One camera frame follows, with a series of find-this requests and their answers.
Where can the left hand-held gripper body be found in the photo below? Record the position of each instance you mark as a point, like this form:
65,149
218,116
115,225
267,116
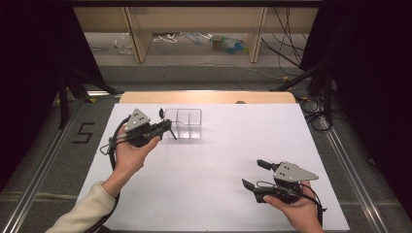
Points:
137,129

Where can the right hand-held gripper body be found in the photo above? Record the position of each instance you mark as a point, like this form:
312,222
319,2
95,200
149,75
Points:
288,176

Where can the clear plastic organiser box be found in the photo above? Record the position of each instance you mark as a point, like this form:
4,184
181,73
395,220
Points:
188,124

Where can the person's left hand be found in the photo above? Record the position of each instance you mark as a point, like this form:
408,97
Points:
129,158

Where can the person's right hand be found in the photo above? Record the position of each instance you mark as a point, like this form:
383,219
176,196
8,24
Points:
301,213

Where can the white table mat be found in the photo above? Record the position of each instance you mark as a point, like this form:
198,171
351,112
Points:
210,181

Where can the black stand legs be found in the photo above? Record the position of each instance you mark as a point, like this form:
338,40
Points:
69,87
319,81

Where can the clear plastic bag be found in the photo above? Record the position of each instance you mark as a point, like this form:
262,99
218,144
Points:
123,43

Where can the colourful plastic bag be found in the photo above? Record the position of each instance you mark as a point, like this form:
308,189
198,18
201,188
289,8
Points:
228,44

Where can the wooden shelf unit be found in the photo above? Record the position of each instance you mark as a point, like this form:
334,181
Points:
194,17

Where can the black curtain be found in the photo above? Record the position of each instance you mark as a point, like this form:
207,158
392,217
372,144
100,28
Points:
372,81
29,81

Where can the metal floor rail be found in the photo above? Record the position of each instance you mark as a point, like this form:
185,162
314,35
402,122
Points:
353,174
35,187

